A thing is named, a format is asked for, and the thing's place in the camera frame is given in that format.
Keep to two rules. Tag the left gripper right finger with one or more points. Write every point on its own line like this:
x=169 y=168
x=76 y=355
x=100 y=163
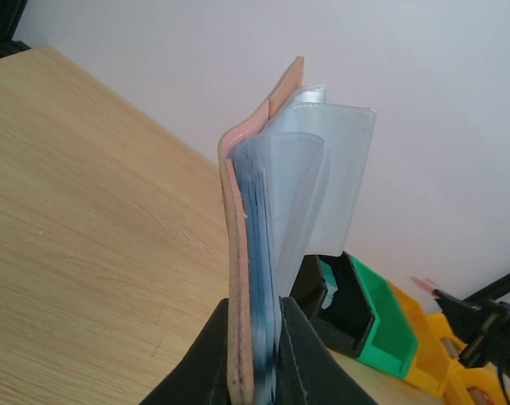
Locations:
x=307 y=372

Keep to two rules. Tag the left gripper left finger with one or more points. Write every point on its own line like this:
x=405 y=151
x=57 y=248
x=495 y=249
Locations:
x=200 y=377

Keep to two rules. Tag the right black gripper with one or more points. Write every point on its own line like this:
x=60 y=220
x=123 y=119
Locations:
x=485 y=330

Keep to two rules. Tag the red credit card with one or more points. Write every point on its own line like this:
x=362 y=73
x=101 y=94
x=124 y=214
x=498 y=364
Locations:
x=425 y=284

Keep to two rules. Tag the yellow bin with black cards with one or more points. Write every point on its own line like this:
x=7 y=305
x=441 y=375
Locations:
x=465 y=386

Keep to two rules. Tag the small yellow storage bin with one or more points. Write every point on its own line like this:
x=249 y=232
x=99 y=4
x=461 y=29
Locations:
x=430 y=366

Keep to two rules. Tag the black storage bin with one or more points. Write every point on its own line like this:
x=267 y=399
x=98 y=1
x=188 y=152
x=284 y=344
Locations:
x=329 y=292

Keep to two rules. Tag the green storage bin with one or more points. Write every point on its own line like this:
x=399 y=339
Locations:
x=391 y=344

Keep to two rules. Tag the right black frame post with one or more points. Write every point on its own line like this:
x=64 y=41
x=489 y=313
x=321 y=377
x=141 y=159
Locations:
x=492 y=291

